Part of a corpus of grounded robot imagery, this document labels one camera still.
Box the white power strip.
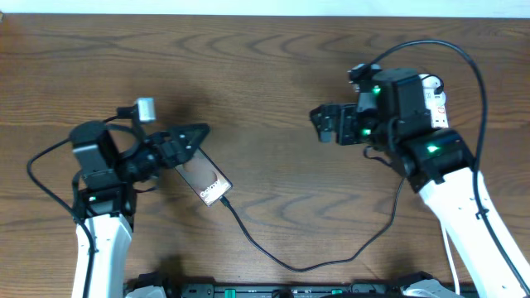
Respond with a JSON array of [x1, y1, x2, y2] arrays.
[[419, 74, 449, 128]]

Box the black usb charger cable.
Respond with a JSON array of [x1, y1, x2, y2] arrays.
[[219, 74, 446, 273]]

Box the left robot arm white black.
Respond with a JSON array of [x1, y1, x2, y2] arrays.
[[70, 121, 210, 297]]

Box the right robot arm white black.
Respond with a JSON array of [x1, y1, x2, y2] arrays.
[[310, 67, 529, 297]]

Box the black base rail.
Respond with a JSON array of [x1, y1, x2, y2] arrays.
[[122, 272, 430, 298]]

